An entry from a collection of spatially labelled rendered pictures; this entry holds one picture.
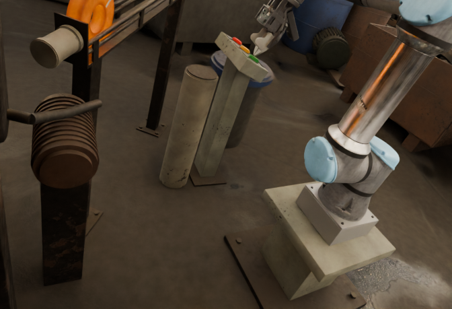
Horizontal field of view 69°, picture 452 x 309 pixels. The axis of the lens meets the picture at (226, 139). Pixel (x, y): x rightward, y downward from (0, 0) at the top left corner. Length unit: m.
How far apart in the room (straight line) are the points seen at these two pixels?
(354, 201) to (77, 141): 0.74
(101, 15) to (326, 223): 0.82
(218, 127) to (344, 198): 0.58
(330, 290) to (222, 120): 0.74
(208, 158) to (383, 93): 0.84
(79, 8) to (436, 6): 0.69
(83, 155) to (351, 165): 0.62
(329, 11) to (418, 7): 2.92
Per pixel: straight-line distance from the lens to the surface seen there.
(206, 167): 1.46
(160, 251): 1.21
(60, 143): 0.73
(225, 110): 1.29
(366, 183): 0.98
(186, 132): 1.23
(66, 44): 0.75
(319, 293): 1.32
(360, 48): 2.90
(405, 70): 0.79
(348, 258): 1.06
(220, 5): 2.67
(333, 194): 1.02
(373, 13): 4.00
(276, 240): 1.20
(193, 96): 1.15
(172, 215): 1.32
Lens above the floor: 0.98
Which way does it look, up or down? 33 degrees down
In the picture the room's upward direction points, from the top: 20 degrees clockwise
